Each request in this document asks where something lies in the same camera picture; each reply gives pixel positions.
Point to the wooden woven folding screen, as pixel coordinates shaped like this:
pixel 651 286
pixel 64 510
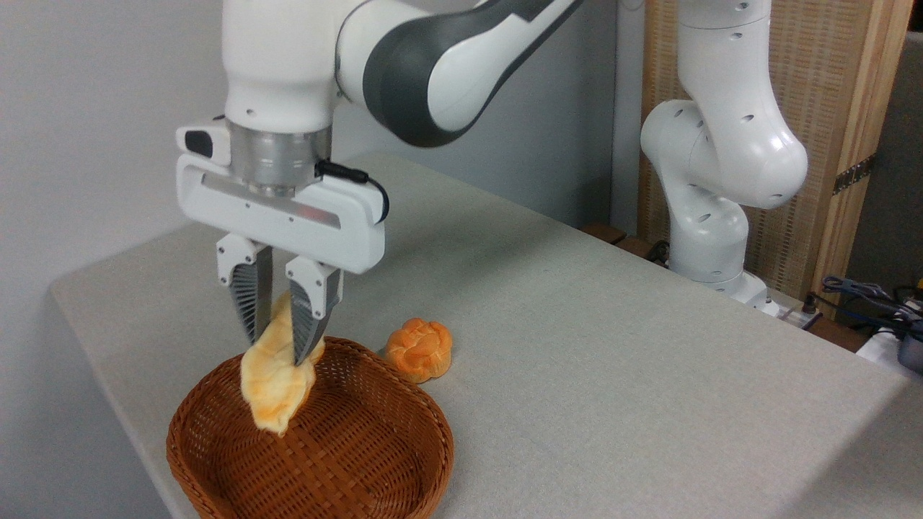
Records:
pixel 829 79

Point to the brown wicker basket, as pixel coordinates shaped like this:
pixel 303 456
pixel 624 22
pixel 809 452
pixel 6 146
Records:
pixel 375 454

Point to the long pale bread loaf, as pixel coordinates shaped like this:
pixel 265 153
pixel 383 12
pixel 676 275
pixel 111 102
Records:
pixel 272 382

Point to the brown wooden base board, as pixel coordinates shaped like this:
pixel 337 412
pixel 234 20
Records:
pixel 613 236

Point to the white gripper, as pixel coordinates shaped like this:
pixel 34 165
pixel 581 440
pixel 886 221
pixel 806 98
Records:
pixel 288 216

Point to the round orange bread bun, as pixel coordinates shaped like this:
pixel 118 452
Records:
pixel 418 351

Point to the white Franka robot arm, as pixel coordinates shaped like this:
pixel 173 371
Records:
pixel 721 158

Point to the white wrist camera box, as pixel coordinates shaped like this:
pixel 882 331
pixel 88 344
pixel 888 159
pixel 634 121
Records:
pixel 203 142

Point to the metal screen hinge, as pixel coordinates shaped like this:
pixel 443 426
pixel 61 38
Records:
pixel 854 175

